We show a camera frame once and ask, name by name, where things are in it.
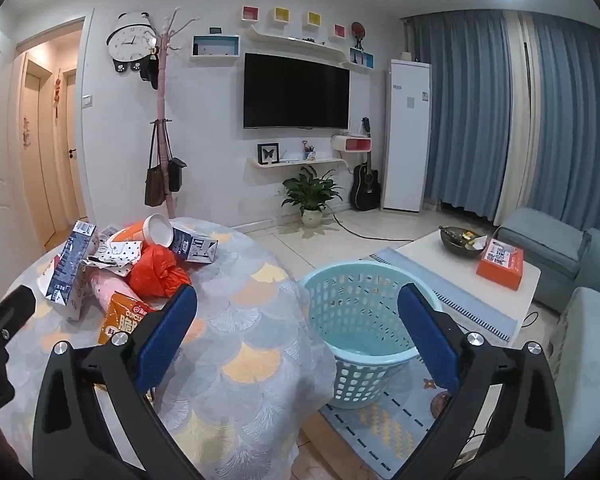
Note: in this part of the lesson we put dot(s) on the panda wall clock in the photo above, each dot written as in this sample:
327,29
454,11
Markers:
129,42

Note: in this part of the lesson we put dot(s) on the small black object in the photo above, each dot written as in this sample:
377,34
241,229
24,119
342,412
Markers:
366,126

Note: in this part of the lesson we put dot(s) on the pink wall cube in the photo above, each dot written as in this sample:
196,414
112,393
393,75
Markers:
339,30
250,13

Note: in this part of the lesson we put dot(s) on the wall television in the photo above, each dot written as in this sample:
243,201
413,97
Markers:
295,90

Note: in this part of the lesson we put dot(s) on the white coffee table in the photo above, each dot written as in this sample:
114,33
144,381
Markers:
445,262

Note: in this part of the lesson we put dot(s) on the white blue box shelf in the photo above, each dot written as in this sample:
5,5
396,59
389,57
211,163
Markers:
215,48

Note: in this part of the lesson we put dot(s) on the white light switch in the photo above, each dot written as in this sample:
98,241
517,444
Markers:
87,101

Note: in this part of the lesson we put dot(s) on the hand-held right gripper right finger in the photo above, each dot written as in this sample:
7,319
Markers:
430,340

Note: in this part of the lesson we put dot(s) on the tall blue milk carton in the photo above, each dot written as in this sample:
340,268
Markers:
67,265

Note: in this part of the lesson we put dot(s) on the white low wall shelf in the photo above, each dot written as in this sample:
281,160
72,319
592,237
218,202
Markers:
300,162

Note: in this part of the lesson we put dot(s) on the dark bowl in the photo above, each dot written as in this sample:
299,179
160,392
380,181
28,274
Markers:
455,243

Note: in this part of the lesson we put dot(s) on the potted green plant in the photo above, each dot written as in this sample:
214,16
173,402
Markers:
310,192

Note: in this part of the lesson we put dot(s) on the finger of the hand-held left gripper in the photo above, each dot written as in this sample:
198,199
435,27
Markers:
5,317

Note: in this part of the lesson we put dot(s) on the blue curtain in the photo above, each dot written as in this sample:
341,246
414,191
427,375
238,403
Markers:
460,120
575,125

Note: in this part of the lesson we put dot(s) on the white red wall shelf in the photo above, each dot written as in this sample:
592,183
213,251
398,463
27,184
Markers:
352,145

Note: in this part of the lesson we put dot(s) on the black shoulder bag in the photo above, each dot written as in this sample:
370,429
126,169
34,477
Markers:
176,172

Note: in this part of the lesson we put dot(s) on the blue grey ottoman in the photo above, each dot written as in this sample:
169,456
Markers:
540,245

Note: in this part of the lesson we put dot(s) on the butterfly picture frame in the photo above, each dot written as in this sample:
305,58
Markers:
268,153

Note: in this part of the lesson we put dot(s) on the red hanging ornament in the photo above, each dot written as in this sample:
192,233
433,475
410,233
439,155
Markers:
57,97

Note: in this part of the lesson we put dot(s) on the white polka dot paper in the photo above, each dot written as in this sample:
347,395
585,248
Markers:
117,252

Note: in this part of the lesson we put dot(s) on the cream curtain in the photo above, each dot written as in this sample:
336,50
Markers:
517,120

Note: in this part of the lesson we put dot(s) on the yellow wall cube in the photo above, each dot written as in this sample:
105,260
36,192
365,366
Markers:
282,16
315,19

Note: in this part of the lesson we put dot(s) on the orange tissue box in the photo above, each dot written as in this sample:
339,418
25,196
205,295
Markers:
500,262

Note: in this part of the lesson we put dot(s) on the orange white paper bowl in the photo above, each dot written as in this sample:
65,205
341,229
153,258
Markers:
157,230

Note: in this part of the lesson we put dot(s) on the fan pattern tablecloth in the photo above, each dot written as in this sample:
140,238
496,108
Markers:
240,340

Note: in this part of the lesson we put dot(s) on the small blue milk carton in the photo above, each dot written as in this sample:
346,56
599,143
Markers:
192,247

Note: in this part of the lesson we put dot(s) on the orange snack box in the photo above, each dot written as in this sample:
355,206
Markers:
122,317

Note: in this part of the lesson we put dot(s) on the blue cube wall shelf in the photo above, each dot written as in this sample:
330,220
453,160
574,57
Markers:
362,57

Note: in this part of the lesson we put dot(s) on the black acoustic guitar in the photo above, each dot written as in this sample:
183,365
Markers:
365,190

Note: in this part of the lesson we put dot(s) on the brown tote bag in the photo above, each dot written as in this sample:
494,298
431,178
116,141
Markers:
155,185

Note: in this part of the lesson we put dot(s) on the black hanging cloth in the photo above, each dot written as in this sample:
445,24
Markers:
151,72

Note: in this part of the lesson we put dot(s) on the white wavy wall shelf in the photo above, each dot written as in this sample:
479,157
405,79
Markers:
300,43

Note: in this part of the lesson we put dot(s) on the beige hallway door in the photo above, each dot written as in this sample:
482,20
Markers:
37,160
75,160

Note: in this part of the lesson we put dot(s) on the pink coat rack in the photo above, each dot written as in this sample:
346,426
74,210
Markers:
165,110

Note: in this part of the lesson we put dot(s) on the blue grey sofa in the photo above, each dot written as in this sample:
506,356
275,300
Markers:
590,350

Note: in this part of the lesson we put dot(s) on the light blue laundry basket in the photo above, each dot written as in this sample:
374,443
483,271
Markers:
360,349

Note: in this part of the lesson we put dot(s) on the small pen holder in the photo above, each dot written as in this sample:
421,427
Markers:
308,152

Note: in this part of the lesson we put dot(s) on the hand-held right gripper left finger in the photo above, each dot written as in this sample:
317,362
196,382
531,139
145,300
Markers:
167,330

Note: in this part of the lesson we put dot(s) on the pink package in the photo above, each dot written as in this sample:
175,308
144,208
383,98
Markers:
110,287

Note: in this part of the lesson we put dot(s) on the white refrigerator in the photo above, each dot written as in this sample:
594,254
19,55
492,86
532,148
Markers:
405,135

